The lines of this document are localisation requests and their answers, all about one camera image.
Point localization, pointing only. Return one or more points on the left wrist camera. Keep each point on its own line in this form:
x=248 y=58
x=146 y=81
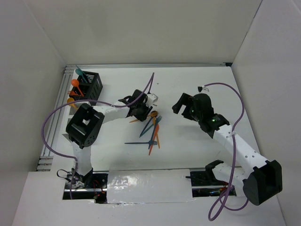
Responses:
x=151 y=99

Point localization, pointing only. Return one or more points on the aluminium frame rail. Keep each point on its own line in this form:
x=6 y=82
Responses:
x=229 y=64

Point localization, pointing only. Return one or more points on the dark blue knife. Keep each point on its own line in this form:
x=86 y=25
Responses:
x=153 y=131

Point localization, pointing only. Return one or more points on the white utensil caddy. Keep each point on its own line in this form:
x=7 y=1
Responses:
x=71 y=110

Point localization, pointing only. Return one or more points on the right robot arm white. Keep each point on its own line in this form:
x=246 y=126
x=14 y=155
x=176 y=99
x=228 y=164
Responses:
x=258 y=179

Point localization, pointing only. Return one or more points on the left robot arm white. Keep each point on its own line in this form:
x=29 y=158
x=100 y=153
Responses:
x=84 y=127

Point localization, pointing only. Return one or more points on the yellow knife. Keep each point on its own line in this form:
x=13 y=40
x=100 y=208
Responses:
x=157 y=138

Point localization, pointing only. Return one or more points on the white foil panel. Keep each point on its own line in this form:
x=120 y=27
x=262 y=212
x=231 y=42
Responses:
x=149 y=186

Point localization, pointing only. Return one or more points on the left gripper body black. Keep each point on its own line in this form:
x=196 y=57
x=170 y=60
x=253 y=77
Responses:
x=143 y=111

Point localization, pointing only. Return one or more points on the orange knife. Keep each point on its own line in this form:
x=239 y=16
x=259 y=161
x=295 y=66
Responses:
x=153 y=138

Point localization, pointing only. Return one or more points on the black utensil caddy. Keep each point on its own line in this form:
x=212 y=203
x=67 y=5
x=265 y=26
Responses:
x=91 y=90

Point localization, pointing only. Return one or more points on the teal fork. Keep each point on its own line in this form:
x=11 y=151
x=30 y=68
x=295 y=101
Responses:
x=146 y=129

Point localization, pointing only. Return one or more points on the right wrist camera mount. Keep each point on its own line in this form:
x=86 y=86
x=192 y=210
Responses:
x=202 y=89

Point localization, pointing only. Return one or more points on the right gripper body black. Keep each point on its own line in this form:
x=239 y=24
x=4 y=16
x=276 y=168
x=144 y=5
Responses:
x=196 y=115

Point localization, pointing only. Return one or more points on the dark blue fork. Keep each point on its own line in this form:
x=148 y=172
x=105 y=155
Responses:
x=141 y=142

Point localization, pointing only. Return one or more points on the teal spoon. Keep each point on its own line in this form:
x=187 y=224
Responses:
x=82 y=74

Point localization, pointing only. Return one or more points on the yellow spoon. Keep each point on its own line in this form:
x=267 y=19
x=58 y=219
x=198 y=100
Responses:
x=70 y=101

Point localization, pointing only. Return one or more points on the yellow fork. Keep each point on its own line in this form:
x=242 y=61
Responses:
x=137 y=119

